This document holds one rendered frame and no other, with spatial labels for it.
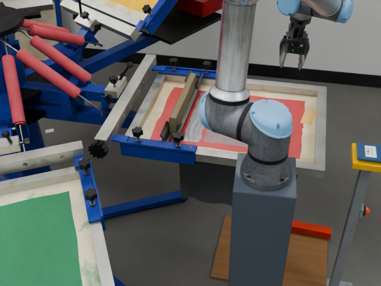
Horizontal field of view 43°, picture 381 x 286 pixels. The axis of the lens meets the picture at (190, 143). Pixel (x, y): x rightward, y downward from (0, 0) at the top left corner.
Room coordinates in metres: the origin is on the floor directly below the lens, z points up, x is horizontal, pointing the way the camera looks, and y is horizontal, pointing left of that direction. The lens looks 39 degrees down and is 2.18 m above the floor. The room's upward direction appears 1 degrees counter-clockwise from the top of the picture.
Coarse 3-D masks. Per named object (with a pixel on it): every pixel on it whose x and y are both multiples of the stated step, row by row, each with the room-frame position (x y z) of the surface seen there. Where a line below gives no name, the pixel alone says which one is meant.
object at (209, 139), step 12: (168, 120) 1.69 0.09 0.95; (156, 132) 1.60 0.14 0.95; (204, 132) 1.60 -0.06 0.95; (300, 132) 1.58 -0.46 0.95; (192, 144) 1.52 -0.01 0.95; (204, 144) 1.52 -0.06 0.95; (216, 144) 1.52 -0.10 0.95; (228, 144) 1.51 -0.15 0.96; (240, 144) 1.51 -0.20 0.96; (300, 144) 1.50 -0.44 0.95
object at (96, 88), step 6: (90, 84) 1.86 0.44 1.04; (84, 90) 1.81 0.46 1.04; (90, 90) 1.81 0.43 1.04; (96, 90) 1.80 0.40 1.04; (102, 90) 1.80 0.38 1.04; (84, 96) 1.81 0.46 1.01; (90, 96) 1.80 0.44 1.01; (96, 96) 1.79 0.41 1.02; (108, 102) 1.78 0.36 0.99; (114, 102) 1.77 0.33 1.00
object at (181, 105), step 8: (192, 80) 1.84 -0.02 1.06; (184, 88) 1.78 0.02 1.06; (192, 88) 1.82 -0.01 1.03; (184, 96) 1.71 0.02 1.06; (176, 104) 1.65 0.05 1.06; (184, 104) 1.68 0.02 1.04; (176, 112) 1.59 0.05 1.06; (184, 112) 1.68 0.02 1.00; (176, 120) 1.56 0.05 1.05; (176, 128) 1.56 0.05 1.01
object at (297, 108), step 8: (176, 88) 1.94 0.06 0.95; (168, 96) 1.87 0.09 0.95; (176, 96) 1.87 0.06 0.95; (256, 96) 1.85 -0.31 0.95; (168, 104) 1.81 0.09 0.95; (192, 104) 1.80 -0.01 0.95; (288, 104) 1.78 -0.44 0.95; (296, 104) 1.78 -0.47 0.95; (296, 112) 1.72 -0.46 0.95; (296, 120) 1.66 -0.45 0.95
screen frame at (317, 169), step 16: (160, 80) 1.96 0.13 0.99; (176, 80) 2.00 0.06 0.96; (208, 80) 1.96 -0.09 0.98; (256, 80) 1.94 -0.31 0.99; (320, 96) 1.79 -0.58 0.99; (144, 112) 1.70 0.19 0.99; (320, 112) 1.67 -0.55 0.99; (128, 128) 1.59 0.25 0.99; (320, 128) 1.56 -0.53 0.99; (320, 144) 1.46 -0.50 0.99; (208, 160) 1.41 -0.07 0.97; (224, 160) 1.39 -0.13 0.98; (320, 160) 1.36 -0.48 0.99; (320, 176) 1.31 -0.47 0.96
